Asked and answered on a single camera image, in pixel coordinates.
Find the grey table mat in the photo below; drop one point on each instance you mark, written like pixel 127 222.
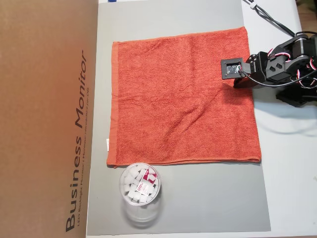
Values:
pixel 198 198

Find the brown cardboard monitor box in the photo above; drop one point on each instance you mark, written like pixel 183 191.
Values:
pixel 42 111

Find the orange terry towel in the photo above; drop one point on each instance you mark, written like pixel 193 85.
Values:
pixel 178 99

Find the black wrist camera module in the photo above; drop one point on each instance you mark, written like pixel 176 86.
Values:
pixel 231 68

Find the red deli label card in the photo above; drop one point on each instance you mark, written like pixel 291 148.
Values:
pixel 146 181

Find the clear plastic jar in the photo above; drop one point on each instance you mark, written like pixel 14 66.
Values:
pixel 140 196

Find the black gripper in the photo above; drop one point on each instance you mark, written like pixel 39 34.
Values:
pixel 239 83

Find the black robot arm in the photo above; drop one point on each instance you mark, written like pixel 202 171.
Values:
pixel 297 47

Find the black grid table clamp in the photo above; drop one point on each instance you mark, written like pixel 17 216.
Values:
pixel 294 101

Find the white towel label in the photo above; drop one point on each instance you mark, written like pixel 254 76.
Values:
pixel 107 145

